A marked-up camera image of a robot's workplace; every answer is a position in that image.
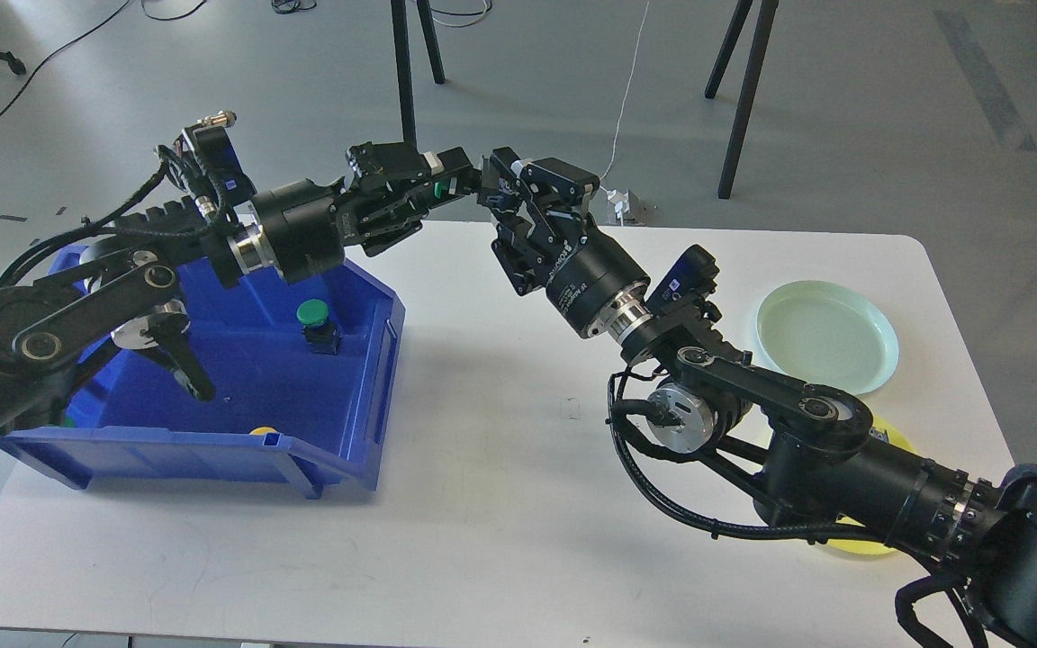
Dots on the white power plug adapter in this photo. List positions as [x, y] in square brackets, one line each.
[625, 208]

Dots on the black tripod legs right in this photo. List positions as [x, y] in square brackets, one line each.
[763, 29]

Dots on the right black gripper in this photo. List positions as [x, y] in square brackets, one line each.
[547, 241]

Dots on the light green plate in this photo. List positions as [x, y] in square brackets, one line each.
[825, 333]

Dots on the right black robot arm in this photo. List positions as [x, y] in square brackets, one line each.
[735, 450]

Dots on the black tripod legs left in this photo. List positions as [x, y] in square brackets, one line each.
[400, 41]

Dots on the black tripod legs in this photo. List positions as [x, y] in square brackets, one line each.
[763, 29]
[400, 41]

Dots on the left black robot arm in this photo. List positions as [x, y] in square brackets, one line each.
[69, 304]

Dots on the yellow plate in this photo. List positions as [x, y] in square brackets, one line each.
[886, 433]

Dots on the blue plastic bin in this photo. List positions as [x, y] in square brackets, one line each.
[330, 411]

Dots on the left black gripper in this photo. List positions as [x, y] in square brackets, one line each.
[300, 229]

